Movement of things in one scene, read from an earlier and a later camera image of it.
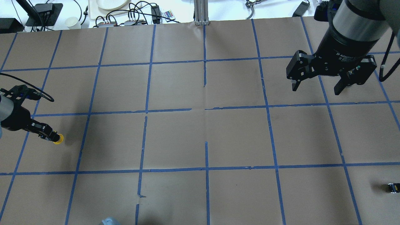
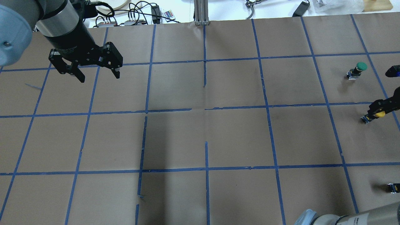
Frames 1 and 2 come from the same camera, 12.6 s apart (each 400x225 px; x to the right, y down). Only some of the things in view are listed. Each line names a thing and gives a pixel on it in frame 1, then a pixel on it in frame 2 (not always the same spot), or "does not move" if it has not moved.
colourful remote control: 168,14 does not move
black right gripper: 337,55 → 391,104
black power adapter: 300,10 does not move
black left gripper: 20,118 → 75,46
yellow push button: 61,140 → 367,118
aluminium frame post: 201,12 does not move
